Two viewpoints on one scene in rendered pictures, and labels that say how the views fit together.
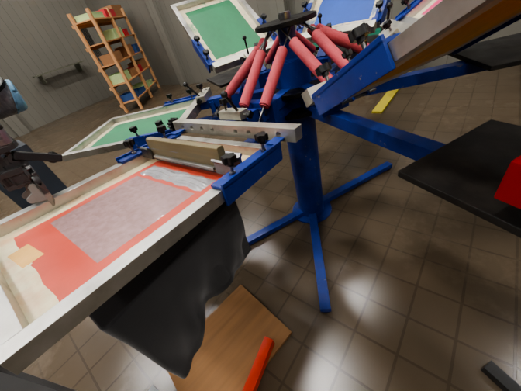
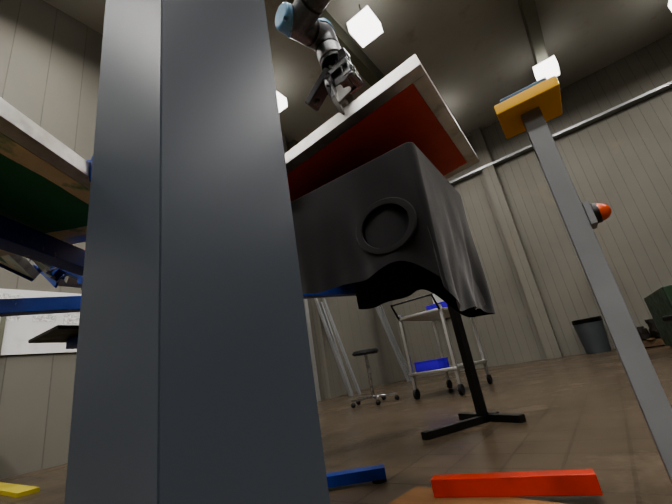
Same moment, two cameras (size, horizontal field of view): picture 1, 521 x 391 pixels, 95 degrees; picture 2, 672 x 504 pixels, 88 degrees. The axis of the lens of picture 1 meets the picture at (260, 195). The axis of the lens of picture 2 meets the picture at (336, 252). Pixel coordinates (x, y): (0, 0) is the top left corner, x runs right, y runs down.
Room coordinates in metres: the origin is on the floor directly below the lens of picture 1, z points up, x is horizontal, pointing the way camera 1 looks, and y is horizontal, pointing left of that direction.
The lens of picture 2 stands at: (1.02, 1.42, 0.42)
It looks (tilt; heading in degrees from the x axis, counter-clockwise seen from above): 19 degrees up; 257
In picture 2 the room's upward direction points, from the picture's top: 10 degrees counter-clockwise
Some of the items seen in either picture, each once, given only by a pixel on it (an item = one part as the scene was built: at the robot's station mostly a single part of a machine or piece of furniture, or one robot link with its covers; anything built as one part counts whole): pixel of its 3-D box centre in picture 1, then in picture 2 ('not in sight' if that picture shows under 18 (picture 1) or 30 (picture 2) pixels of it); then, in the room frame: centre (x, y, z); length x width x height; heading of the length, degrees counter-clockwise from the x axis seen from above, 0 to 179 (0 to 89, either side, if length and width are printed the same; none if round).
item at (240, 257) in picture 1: (207, 284); (408, 271); (0.49, 0.26, 0.74); 0.46 x 0.04 x 0.42; 135
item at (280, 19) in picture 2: not in sight; (299, 19); (0.85, 0.73, 1.37); 0.11 x 0.11 x 0.08; 28
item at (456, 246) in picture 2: (118, 319); (454, 238); (0.47, 0.58, 0.74); 0.45 x 0.03 x 0.43; 45
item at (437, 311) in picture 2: not in sight; (442, 344); (-1.17, -2.95, 0.57); 1.22 x 0.71 x 1.15; 44
